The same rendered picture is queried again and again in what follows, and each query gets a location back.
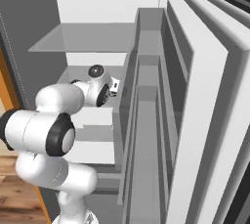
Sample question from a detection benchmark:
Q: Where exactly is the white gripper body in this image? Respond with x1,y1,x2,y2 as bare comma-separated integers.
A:
109,76,121,98

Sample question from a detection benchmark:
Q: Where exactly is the white fridge drawer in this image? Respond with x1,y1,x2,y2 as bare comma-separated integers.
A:
63,140,117,165
69,106,115,127

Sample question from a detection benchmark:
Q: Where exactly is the glass fridge shelf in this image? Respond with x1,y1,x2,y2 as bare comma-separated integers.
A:
27,22,139,54

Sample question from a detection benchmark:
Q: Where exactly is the grey fridge with white interior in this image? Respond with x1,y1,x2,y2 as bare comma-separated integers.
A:
0,0,165,224

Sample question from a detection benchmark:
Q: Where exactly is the white fridge door with shelves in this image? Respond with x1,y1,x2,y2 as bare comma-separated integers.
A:
111,0,250,224

